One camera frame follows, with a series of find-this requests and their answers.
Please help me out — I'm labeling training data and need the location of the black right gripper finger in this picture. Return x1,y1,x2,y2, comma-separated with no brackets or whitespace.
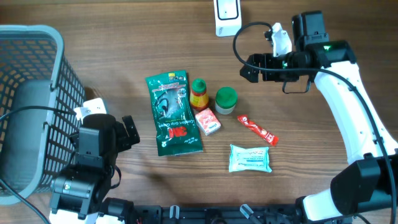
239,65,259,83
246,54,261,67

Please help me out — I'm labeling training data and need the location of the green lid glass jar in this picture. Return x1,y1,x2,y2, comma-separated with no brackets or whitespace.
215,86,238,114

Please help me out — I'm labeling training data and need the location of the red coffee stick sachet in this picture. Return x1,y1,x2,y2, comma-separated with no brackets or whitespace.
237,114,279,146

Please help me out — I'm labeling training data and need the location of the green 3M gloves packet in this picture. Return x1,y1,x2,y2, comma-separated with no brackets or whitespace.
146,70,203,156

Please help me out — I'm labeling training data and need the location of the yellow red sauce bottle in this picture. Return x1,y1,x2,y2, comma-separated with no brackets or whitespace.
190,78,209,111

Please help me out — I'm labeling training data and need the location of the small red tissue box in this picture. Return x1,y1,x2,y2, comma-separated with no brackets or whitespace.
195,108,221,136

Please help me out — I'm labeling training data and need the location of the mint wet wipes pack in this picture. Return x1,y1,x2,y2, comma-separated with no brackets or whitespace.
228,144,272,172

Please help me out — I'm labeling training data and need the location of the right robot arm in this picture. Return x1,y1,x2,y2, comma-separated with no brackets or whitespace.
240,11,397,223

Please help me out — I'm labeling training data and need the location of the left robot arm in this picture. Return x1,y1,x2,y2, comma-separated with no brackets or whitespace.
49,114,140,223

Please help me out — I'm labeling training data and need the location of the grey plastic mesh basket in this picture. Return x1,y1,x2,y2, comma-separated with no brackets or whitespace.
1,25,85,198

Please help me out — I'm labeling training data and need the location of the black right camera cable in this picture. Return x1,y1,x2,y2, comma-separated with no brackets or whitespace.
232,21,398,224

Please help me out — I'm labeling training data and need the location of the black camera cable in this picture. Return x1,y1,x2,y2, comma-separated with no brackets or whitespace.
232,21,398,224
0,105,77,224

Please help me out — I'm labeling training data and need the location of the black left camera cable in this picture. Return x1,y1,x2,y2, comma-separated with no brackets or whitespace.
0,105,77,224

